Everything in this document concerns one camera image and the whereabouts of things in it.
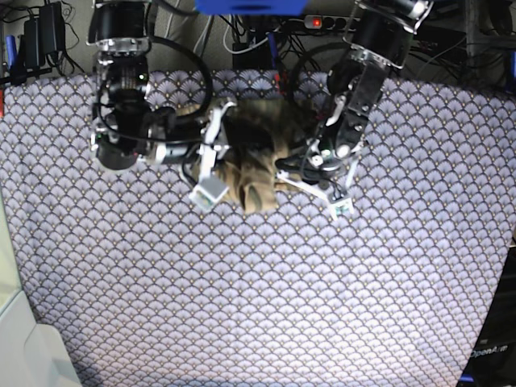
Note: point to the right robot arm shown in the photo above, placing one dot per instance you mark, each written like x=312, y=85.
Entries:
x=126, y=129

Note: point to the camouflage T-shirt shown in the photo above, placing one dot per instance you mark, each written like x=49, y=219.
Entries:
x=271, y=129

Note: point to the black power strip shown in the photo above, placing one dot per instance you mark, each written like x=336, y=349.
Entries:
x=327, y=23

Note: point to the black OpenArm case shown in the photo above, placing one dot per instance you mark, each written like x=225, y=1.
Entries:
x=492, y=361

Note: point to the white plastic bin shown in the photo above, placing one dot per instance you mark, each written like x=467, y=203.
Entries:
x=32, y=354

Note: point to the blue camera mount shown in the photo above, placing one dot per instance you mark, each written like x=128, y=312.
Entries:
x=251, y=7

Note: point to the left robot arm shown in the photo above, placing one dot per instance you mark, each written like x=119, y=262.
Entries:
x=378, y=43

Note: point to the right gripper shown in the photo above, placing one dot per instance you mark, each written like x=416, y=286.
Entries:
x=167, y=135

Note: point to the red black clamp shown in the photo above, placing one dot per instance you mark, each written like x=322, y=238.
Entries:
x=282, y=82

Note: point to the black box under table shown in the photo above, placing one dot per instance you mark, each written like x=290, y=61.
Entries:
x=257, y=59

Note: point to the black power adapter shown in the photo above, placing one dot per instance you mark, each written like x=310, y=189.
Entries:
x=44, y=36

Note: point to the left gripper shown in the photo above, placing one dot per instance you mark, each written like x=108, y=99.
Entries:
x=324, y=162

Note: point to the purple fan-pattern tablecloth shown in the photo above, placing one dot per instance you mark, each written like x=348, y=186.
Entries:
x=146, y=290

